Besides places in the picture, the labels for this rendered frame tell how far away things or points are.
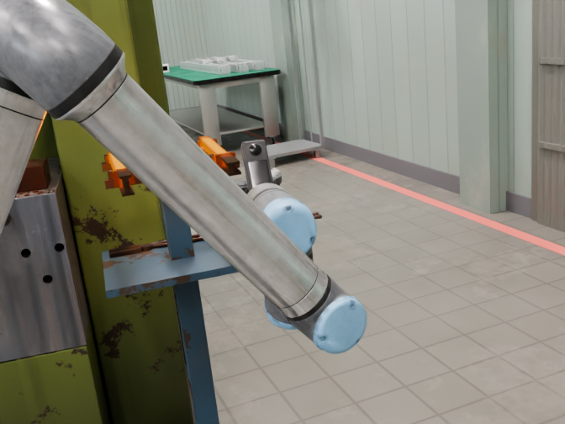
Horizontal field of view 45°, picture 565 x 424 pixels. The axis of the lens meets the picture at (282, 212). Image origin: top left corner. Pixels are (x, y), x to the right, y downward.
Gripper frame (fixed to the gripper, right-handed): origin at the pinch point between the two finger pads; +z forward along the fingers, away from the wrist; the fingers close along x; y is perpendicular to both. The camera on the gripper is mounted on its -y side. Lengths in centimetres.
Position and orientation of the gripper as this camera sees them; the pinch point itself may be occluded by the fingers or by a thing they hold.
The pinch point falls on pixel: (241, 173)
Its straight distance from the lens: 141.9
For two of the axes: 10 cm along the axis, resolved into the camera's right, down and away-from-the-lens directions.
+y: 1.0, 9.5, 2.9
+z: -2.7, -2.5, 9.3
